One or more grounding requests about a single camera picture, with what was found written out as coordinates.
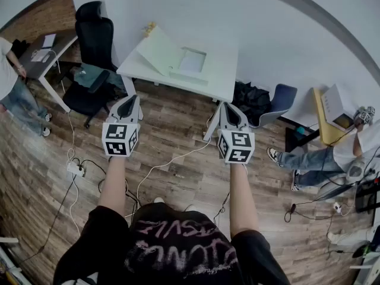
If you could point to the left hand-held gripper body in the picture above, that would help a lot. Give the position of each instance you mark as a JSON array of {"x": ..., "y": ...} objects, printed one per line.
[{"x": 118, "y": 139}]

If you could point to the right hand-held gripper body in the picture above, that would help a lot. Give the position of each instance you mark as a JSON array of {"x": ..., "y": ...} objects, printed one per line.
[{"x": 237, "y": 147}]

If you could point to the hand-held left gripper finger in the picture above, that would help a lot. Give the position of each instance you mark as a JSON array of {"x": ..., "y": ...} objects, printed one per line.
[
  {"x": 138, "y": 111},
  {"x": 115, "y": 111}
]

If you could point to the translucent pale green mat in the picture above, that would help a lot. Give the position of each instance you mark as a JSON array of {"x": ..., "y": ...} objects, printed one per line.
[{"x": 157, "y": 50}]

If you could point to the person's left forearm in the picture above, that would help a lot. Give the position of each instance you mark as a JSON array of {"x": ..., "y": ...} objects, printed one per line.
[{"x": 112, "y": 186}]

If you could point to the person's right forearm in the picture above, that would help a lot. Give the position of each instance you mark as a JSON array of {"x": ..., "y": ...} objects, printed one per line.
[{"x": 243, "y": 197}]

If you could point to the black bag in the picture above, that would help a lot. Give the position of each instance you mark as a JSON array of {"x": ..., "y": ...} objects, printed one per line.
[{"x": 252, "y": 102}]

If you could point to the blue chair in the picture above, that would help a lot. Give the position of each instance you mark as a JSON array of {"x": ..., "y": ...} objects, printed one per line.
[{"x": 282, "y": 99}]

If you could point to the teal cloth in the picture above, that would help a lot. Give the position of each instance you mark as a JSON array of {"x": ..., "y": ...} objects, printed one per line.
[{"x": 86, "y": 76}]

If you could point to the white power strip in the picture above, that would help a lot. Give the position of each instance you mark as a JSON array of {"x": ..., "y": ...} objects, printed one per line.
[{"x": 74, "y": 169}]

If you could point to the black side table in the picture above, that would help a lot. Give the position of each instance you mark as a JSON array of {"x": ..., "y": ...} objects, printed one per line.
[{"x": 294, "y": 141}]

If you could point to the white paper sheet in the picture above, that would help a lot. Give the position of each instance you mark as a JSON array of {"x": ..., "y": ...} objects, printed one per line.
[{"x": 192, "y": 61}]

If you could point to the person's white left shoe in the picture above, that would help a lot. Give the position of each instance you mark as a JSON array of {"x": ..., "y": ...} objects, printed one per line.
[{"x": 158, "y": 200}]

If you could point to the black office chair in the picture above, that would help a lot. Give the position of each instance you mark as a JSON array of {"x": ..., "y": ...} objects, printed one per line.
[{"x": 95, "y": 37}]

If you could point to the yellow table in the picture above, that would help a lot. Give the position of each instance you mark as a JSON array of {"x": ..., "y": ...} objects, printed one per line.
[{"x": 322, "y": 120}]

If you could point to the yellow flower bunch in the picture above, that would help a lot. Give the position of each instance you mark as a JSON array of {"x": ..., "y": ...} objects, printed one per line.
[{"x": 149, "y": 28}]

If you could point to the dark desk with white legs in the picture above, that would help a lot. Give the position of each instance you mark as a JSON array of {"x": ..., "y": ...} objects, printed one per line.
[{"x": 34, "y": 67}]

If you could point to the white papers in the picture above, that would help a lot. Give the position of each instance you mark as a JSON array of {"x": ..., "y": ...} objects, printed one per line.
[{"x": 40, "y": 55}]

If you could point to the white notebook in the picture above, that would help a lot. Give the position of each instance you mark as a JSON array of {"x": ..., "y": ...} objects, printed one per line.
[{"x": 49, "y": 41}]

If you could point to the white microwave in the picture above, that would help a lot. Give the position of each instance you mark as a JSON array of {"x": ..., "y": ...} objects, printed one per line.
[{"x": 338, "y": 102}]

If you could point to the person's black printed shirt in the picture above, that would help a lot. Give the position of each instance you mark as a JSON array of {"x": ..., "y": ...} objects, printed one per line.
[{"x": 178, "y": 248}]

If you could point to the grey chair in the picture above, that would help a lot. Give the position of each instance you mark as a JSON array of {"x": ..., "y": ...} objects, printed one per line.
[{"x": 354, "y": 169}]

